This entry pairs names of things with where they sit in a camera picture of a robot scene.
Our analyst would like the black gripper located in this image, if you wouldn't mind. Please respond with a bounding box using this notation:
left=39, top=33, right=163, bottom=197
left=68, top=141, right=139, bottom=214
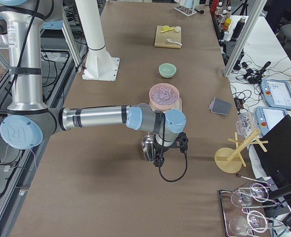
left=153, top=146, right=165, bottom=167

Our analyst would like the white plastic spoon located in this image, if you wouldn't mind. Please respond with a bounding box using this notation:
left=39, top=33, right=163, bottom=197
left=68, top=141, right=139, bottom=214
left=167, top=38, right=182, bottom=46

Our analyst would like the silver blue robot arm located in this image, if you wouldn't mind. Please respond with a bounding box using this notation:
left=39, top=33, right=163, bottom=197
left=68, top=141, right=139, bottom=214
left=0, top=0, right=188, bottom=167

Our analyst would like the metal ice scoop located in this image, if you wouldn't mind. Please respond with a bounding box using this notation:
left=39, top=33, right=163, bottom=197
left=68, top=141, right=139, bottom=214
left=141, top=135, right=154, bottom=162

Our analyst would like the pink bowl of ice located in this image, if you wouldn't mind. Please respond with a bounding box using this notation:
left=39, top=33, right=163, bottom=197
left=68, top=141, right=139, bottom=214
left=149, top=83, right=179, bottom=110

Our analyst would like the yellow measuring spoon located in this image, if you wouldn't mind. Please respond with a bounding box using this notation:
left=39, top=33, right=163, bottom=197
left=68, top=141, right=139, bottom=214
left=160, top=25, right=175, bottom=33

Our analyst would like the wooden cup tree stand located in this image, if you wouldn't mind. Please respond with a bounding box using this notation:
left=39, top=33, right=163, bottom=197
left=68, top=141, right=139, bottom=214
left=214, top=128, right=269, bottom=173

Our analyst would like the grey folded cloth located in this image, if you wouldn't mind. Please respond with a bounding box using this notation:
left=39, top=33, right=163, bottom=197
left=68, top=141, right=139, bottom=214
left=208, top=97, right=232, bottom=116

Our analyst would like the clear plastic bag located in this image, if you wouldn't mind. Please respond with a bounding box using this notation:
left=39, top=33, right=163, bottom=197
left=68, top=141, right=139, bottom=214
left=236, top=112, right=257, bottom=137

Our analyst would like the wine glass rack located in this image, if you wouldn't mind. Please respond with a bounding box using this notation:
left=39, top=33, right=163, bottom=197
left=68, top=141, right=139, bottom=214
left=219, top=183, right=283, bottom=237

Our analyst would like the bamboo cutting board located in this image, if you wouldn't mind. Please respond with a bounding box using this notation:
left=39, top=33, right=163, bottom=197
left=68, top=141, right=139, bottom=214
left=154, top=25, right=182, bottom=49

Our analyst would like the lower teach pendant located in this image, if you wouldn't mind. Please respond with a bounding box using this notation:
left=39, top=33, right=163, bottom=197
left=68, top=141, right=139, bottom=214
left=255, top=106, right=288, bottom=136

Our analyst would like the teach pendant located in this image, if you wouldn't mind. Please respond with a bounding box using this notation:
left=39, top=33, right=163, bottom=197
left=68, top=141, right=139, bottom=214
left=255, top=106, right=288, bottom=136
left=260, top=79, right=291, bottom=111

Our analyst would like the black monitor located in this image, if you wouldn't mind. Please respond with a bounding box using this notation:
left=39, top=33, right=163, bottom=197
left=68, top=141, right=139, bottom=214
left=254, top=115, right=291, bottom=188

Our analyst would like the upper teach pendant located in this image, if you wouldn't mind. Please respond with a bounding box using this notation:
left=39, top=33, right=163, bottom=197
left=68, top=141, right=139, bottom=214
left=260, top=79, right=291, bottom=111

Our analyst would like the white dish rack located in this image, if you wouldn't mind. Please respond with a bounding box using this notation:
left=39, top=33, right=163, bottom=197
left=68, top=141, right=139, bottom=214
left=174, top=0, right=204, bottom=16

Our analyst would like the black camera mount with cable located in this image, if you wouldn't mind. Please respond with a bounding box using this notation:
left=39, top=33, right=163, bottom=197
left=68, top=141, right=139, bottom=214
left=158, top=132, right=189, bottom=183

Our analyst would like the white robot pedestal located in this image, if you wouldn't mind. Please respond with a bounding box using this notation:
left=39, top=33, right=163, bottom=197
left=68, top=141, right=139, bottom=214
left=76, top=0, right=120, bottom=81

